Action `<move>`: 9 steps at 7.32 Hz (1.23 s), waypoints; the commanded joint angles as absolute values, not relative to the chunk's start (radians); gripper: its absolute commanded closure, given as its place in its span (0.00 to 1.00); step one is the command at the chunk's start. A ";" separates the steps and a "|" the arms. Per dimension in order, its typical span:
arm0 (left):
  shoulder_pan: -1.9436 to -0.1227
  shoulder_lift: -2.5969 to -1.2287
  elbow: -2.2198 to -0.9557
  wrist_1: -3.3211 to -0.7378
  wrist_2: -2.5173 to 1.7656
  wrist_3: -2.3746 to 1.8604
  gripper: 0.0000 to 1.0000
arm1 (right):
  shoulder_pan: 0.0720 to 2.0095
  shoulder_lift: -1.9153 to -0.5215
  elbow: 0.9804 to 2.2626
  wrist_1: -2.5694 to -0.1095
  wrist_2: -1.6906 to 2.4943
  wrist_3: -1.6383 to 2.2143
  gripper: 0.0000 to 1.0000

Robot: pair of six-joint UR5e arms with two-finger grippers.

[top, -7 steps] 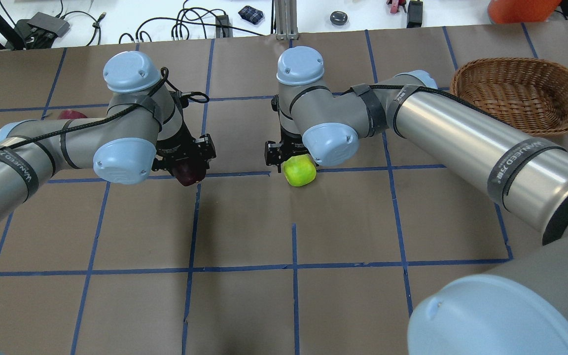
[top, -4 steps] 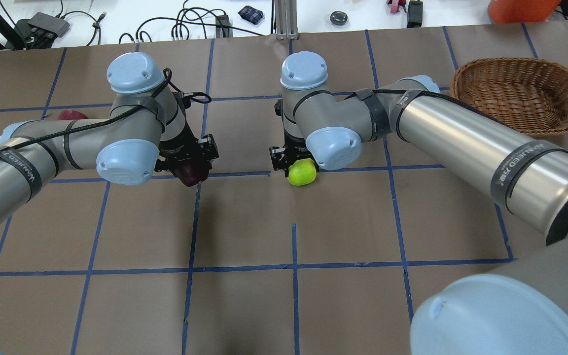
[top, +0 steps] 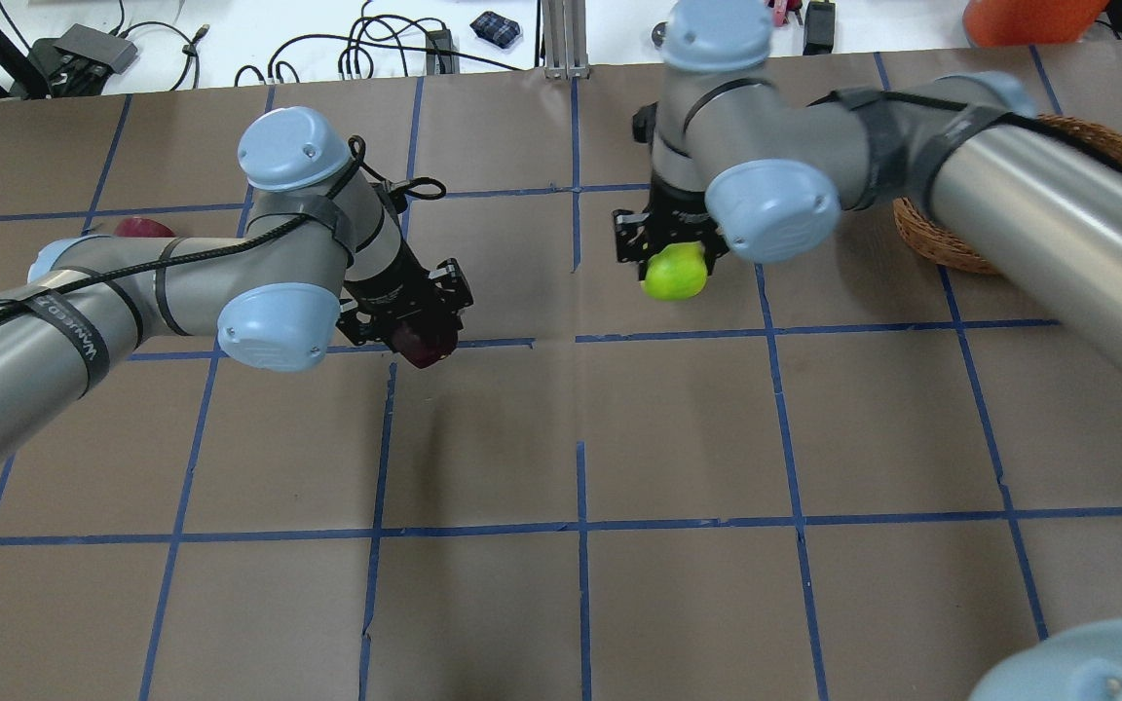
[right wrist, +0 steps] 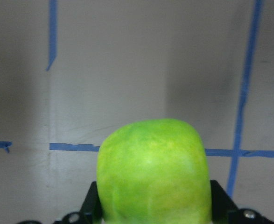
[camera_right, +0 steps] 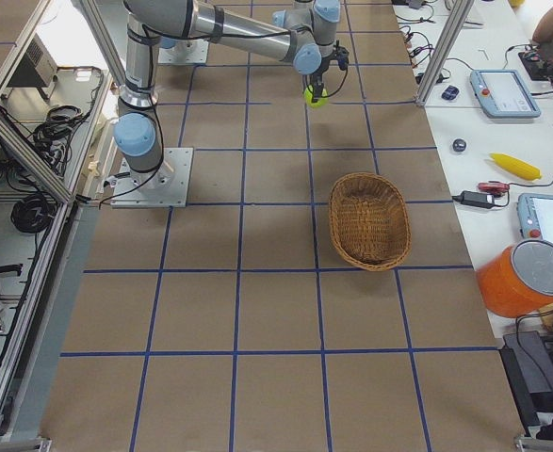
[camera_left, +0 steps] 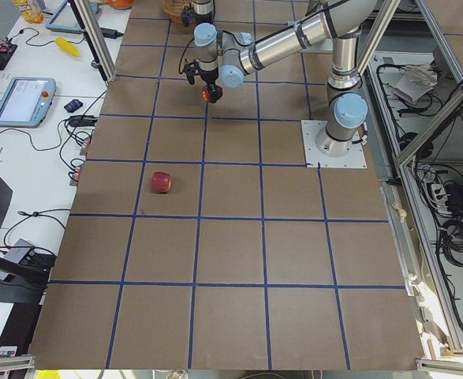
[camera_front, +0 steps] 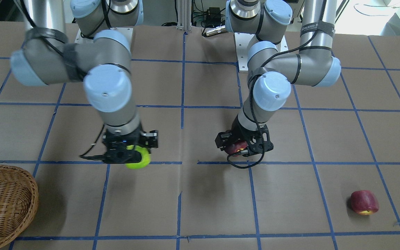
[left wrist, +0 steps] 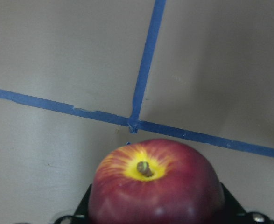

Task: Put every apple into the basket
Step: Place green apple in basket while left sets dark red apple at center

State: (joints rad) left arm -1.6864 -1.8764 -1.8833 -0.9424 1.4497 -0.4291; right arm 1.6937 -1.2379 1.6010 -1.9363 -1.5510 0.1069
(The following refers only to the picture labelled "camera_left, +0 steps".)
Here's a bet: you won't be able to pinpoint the dark blue pouch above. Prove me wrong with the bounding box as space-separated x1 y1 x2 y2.
64 99 84 113

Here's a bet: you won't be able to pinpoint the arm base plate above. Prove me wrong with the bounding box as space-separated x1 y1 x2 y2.
301 120 367 169

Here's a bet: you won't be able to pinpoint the dark red apple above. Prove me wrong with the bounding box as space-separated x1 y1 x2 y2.
201 84 223 103

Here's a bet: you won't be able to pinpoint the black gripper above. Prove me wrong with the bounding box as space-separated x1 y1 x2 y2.
199 62 218 86

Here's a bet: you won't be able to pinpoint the yellow corn toy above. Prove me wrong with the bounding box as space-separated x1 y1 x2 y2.
54 37 80 58

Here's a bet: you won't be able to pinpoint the teach pendant tablet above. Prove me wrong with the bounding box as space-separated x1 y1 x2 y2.
0 77 57 128

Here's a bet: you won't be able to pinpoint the black monitor stand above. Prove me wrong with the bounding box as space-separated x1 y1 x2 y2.
0 177 55 304

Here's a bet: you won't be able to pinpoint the power strip with cables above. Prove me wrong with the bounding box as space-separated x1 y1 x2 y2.
426 182 463 216

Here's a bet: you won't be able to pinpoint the wicker basket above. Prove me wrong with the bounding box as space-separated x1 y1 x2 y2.
162 0 195 27

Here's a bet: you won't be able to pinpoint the aluminium frame post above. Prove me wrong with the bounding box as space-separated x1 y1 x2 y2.
69 0 118 83

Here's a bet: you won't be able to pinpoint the black cables on desk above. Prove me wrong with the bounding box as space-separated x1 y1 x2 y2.
0 92 108 190

